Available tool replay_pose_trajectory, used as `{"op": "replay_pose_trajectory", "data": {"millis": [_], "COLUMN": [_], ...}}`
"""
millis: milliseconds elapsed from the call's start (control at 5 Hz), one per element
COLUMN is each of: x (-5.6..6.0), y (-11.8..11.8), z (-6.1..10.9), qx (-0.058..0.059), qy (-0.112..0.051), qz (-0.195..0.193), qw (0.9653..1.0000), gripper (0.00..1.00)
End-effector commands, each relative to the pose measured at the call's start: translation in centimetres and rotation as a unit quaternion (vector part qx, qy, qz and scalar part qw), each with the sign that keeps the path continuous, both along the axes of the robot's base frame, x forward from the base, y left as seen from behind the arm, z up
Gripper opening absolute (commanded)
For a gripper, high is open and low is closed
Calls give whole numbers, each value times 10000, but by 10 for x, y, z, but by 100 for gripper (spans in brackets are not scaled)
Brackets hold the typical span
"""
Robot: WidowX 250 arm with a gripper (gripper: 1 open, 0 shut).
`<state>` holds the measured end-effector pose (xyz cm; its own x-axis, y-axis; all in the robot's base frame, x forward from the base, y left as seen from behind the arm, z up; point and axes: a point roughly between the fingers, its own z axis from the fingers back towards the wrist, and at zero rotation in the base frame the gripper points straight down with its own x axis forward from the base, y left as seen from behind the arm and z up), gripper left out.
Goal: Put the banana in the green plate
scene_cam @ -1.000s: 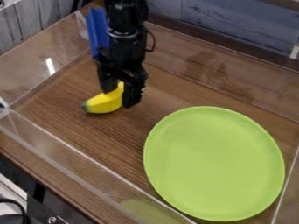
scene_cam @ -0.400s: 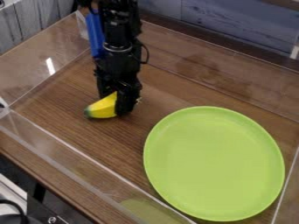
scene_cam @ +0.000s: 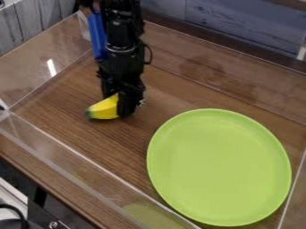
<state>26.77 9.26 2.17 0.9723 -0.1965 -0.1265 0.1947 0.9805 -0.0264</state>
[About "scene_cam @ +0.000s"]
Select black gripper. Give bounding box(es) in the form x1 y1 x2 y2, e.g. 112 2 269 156
96 44 146 117

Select yellow toy banana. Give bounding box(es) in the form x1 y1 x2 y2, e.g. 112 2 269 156
86 94 119 120

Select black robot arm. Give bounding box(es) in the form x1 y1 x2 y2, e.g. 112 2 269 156
79 0 154 120

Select green round plate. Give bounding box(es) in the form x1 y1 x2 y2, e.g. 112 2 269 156
147 108 291 226

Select black device with knob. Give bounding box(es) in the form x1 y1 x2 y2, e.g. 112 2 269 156
27 206 71 229

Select blue plastic bracket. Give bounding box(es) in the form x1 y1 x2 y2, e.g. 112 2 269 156
87 10 107 59

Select clear acrylic enclosure wall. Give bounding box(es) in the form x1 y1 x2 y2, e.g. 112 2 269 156
0 16 306 229

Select black cable lower left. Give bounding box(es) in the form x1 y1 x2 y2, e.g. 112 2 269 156
0 204 31 229

